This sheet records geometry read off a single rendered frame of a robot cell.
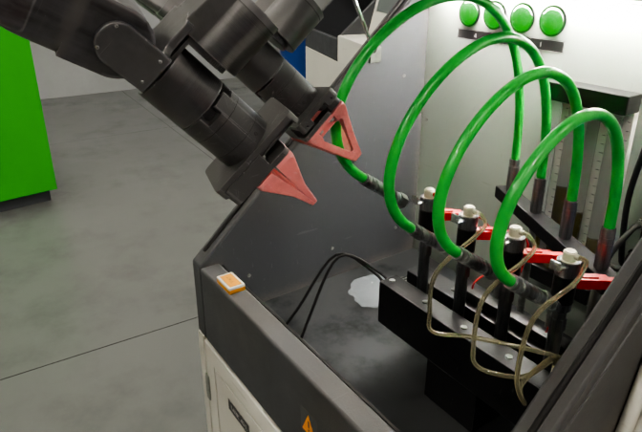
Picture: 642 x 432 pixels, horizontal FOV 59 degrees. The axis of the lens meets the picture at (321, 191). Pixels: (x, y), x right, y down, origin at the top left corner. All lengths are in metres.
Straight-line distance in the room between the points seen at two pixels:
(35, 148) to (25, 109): 0.25
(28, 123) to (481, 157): 3.17
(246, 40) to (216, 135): 0.09
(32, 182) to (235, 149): 3.54
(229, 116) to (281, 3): 0.23
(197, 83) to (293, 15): 0.23
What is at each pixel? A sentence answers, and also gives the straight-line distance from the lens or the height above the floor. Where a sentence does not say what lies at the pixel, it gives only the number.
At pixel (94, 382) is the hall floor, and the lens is 2.42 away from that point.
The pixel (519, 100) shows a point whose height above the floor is 1.26.
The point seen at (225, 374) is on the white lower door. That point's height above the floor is 0.77.
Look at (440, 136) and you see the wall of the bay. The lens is 1.25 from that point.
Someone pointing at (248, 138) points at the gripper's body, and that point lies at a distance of 0.53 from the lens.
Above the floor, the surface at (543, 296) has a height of 1.11.
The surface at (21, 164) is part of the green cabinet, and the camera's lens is 3.99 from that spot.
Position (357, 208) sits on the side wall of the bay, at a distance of 1.24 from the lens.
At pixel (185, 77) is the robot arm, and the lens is 0.51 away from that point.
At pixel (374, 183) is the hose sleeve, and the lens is 0.80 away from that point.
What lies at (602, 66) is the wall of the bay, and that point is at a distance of 1.02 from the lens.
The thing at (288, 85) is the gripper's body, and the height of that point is 1.34.
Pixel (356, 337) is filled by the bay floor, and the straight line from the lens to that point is 1.09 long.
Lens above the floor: 1.48
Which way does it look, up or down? 22 degrees down
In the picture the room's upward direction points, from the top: straight up
